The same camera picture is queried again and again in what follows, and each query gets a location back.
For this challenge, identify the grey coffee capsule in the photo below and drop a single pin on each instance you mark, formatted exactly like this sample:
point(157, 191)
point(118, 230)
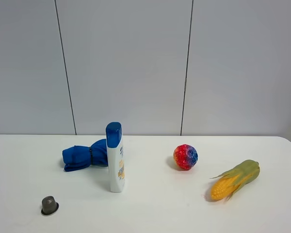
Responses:
point(49, 206)

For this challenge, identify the white blue shampoo bottle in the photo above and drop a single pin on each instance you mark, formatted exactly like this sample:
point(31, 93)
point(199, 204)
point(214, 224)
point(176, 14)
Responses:
point(115, 156)

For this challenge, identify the red blue bumpy ball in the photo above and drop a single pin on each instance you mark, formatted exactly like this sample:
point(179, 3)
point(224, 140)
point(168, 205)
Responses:
point(185, 156)

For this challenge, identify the black hair band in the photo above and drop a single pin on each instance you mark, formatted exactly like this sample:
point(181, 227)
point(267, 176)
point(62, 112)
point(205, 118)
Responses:
point(91, 156)

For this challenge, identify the rolled blue cloth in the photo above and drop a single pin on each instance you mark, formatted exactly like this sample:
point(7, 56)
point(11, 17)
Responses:
point(78, 157)

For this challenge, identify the yellow toy corn cob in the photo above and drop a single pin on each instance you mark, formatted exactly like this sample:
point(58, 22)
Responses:
point(233, 180)

